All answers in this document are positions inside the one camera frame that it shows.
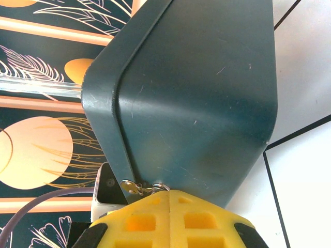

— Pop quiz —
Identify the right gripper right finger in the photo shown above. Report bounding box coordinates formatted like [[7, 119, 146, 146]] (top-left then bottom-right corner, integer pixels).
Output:
[[169, 190, 270, 248]]

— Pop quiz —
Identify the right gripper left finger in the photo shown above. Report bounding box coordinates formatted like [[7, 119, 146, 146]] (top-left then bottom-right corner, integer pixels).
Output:
[[68, 190, 171, 248]]

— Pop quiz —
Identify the small metal key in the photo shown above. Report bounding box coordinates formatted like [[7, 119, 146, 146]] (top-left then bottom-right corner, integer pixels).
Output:
[[120, 179, 146, 196]]

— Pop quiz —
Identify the metal key ring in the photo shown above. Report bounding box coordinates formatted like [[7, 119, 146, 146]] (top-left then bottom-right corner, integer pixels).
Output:
[[152, 181, 171, 193]]

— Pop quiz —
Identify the starry night tin box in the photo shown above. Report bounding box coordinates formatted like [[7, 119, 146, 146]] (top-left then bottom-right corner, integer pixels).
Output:
[[81, 0, 279, 210]]

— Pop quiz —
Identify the clear plastic rod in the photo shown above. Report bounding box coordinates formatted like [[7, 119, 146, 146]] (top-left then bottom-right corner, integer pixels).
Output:
[[0, 75, 85, 100]]

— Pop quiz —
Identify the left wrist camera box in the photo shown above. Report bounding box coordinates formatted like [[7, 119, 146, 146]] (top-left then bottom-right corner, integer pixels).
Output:
[[91, 161, 130, 223]]

